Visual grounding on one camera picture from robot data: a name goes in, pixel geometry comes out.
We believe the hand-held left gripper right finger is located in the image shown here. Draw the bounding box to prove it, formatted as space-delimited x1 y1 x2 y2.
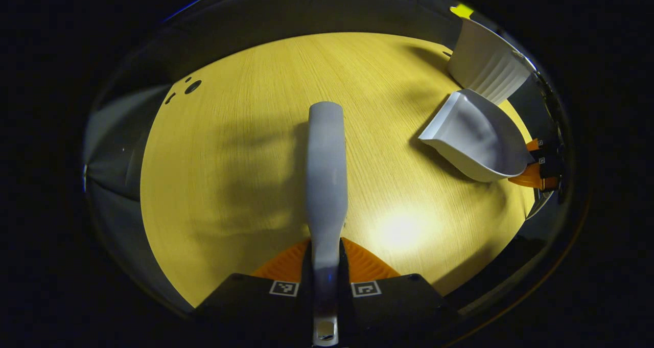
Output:
339 238 453 348

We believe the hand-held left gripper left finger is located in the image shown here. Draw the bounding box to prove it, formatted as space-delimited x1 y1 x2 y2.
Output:
193 238 313 348

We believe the grey dustpan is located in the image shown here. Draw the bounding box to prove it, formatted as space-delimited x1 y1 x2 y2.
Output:
418 88 535 183

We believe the white ribbed garbage bin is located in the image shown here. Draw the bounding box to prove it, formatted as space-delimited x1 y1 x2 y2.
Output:
447 17 535 106

